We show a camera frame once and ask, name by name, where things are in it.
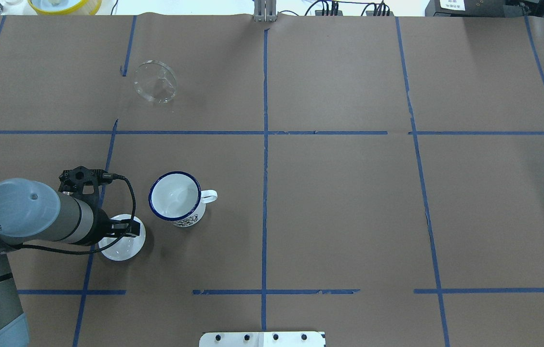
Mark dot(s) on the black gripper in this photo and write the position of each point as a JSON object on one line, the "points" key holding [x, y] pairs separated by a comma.
{"points": [[102, 226]]}

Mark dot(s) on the small white bowl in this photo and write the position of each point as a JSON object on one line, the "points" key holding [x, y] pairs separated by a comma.
{"points": [[127, 247]]}

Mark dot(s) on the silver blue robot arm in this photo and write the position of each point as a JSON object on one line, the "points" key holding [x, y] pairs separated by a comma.
{"points": [[31, 210]]}

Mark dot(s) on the white enamel cup blue rim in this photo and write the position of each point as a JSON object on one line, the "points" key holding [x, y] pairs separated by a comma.
{"points": [[177, 197]]}

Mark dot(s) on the yellow tape roll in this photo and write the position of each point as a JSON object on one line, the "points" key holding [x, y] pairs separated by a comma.
{"points": [[65, 7]]}

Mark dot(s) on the black desktop box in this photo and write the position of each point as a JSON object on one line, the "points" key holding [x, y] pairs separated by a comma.
{"points": [[476, 8]]}

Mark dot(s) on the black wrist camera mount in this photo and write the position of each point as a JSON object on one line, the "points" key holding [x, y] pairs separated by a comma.
{"points": [[84, 184]]}

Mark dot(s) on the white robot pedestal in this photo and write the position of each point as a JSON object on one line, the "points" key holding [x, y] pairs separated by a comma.
{"points": [[263, 339]]}

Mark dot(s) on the aluminium frame post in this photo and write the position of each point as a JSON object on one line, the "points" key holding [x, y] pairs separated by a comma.
{"points": [[265, 10]]}

